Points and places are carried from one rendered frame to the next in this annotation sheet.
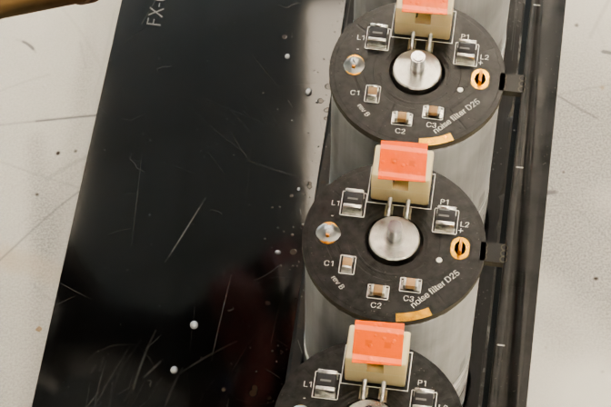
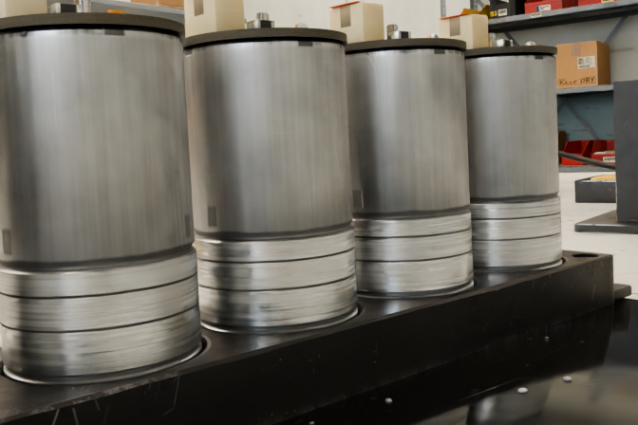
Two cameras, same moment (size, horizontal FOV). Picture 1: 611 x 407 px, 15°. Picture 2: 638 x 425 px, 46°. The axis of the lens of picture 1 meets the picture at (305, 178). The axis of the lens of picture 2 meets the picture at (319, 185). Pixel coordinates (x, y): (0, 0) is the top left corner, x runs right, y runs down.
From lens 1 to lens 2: 40 cm
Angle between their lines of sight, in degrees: 110
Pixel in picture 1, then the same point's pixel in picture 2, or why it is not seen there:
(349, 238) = (421, 43)
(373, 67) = (290, 33)
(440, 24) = (218, 15)
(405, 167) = (357, 7)
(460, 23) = (191, 42)
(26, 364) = not seen: outside the picture
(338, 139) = (344, 102)
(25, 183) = not seen: outside the picture
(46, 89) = not seen: outside the picture
